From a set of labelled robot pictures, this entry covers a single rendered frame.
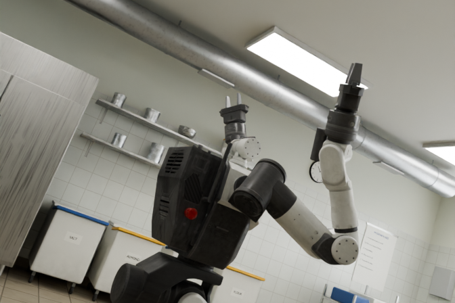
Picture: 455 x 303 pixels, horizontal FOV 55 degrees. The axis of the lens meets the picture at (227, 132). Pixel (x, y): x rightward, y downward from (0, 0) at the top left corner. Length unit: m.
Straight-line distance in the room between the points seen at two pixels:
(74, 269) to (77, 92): 1.74
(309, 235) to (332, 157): 0.22
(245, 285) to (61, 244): 2.08
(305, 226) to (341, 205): 0.12
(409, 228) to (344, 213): 6.40
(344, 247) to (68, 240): 3.73
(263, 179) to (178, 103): 4.48
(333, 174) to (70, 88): 3.57
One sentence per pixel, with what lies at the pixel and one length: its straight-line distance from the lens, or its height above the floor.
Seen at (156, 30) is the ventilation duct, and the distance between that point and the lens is 4.60.
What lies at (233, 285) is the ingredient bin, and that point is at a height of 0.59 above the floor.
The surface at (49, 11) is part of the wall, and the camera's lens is 5.60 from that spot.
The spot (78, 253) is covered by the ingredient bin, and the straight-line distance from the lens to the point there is 4.74.
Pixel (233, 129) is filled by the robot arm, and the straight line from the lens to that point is 1.75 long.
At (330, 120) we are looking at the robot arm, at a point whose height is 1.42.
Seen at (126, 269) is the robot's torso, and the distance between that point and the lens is 1.32.
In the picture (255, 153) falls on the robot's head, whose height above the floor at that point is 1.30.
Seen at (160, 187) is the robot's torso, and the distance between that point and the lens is 1.39.
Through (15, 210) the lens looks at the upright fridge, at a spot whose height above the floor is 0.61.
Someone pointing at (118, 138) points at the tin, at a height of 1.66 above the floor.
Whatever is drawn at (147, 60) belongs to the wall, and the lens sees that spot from 5.60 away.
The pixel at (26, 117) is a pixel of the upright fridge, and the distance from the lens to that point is 4.41.
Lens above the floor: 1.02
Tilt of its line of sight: 13 degrees up
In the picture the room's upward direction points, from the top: 21 degrees clockwise
